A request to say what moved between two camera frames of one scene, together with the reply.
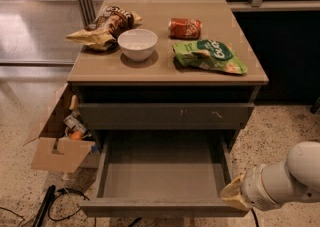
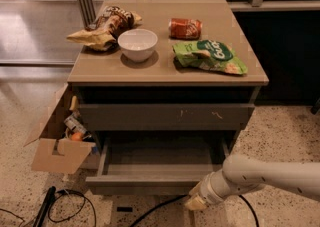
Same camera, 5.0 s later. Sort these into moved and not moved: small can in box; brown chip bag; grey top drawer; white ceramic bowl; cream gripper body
Moved: cream gripper body
Not moved: white ceramic bowl; small can in box; brown chip bag; grey top drawer
